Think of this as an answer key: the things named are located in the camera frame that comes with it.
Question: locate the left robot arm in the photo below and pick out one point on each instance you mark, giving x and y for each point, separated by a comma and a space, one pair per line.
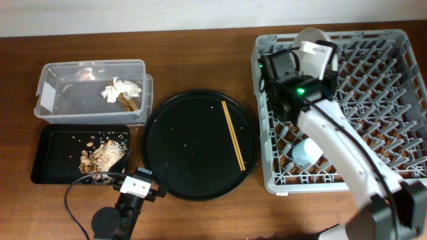
118, 222

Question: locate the clear plastic bin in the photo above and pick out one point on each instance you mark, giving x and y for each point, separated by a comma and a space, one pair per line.
70, 92

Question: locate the white tissue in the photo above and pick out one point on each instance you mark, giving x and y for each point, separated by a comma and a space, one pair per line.
124, 87

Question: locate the blue cup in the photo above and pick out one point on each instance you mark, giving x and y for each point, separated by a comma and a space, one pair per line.
306, 152

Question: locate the grey dishwasher rack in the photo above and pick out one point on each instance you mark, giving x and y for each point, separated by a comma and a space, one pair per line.
380, 91

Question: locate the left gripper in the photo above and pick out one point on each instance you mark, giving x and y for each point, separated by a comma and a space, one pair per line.
161, 189

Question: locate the black rectangular tray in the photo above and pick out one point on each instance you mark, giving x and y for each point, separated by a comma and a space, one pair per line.
49, 167

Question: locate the grey plate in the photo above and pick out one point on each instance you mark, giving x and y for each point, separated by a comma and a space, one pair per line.
310, 34

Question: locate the gold brown snack wrapper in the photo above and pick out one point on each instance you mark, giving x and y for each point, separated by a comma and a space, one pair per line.
128, 103

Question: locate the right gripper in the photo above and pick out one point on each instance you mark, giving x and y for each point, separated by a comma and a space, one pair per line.
329, 75

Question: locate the food scraps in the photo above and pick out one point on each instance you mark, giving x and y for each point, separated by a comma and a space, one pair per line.
95, 152

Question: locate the round black serving tray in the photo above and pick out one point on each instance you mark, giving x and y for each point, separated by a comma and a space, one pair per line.
209, 141

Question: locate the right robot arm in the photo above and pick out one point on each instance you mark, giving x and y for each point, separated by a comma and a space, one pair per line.
299, 83

